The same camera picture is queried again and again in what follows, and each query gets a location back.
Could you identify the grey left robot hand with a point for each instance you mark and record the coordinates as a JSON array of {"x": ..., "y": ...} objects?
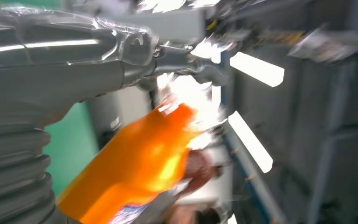
[{"x": 58, "y": 74}]

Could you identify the orange bottle with clear cap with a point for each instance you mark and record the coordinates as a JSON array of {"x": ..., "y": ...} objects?
[{"x": 129, "y": 167}]

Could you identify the green table mat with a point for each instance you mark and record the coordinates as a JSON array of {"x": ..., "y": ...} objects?
[{"x": 71, "y": 145}]

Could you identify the person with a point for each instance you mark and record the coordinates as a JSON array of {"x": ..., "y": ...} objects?
[{"x": 197, "y": 168}]

